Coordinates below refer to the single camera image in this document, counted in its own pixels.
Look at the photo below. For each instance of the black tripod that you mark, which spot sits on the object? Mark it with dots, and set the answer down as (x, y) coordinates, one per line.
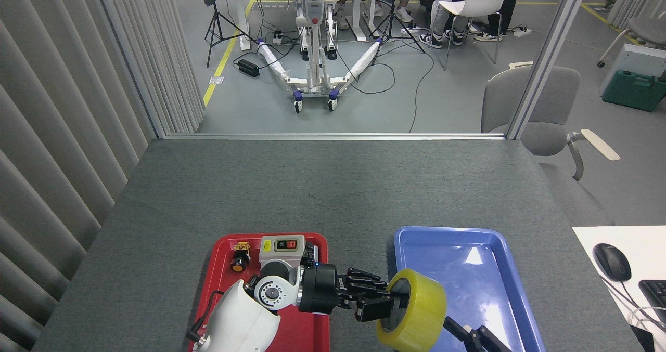
(393, 24)
(214, 22)

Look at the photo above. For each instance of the black yellow push button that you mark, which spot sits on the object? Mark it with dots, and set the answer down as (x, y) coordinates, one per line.
(238, 263)

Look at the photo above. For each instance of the green plastic case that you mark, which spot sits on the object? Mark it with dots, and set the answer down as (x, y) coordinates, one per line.
(635, 89)

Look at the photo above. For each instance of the person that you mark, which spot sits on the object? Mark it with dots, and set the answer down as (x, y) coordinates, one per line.
(406, 3)
(441, 19)
(507, 9)

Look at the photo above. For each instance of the grey office chair wooden armrests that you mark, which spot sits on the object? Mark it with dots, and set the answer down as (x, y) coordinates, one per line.
(551, 97)

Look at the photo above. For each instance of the yellow tape roll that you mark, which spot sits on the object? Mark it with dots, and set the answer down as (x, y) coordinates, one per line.
(421, 310)

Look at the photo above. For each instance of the black power adapter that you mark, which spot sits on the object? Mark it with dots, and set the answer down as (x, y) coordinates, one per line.
(248, 67)

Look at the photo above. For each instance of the small black electrical component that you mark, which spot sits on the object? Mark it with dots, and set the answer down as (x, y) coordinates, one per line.
(311, 250)

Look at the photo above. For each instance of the white desk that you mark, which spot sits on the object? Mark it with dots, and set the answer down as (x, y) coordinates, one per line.
(645, 248)

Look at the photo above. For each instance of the white power strip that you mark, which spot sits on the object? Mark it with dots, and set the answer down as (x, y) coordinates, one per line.
(278, 36)
(522, 30)

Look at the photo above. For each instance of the silver horizontal rail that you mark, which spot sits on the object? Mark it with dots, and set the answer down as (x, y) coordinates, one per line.
(333, 136)

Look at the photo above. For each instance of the black keyboard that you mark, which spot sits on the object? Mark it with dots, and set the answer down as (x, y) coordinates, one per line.
(656, 297)

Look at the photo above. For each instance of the grey two-button switch box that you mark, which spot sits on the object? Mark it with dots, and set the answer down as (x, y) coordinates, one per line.
(270, 256)

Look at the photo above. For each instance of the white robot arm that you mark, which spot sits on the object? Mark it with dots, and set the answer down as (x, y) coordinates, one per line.
(244, 321)

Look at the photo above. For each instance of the white stand on wheels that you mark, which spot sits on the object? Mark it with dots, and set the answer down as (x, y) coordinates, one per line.
(314, 55)

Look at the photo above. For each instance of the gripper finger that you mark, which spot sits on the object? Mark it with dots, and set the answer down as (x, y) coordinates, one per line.
(486, 341)

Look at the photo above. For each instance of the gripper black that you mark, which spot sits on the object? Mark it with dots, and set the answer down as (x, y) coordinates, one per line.
(320, 289)

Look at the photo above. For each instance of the black computer mouse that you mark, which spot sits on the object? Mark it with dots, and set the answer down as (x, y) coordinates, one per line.
(613, 261)

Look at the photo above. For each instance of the silver post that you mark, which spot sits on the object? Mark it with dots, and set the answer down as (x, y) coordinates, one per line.
(551, 55)

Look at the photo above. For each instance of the blue plastic tray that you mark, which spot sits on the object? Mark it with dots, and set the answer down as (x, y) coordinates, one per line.
(468, 269)

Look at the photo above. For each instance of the red plastic tray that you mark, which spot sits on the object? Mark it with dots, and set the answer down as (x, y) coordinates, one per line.
(218, 269)

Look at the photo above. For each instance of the grey chair with castors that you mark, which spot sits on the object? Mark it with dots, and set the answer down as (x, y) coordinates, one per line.
(648, 29)

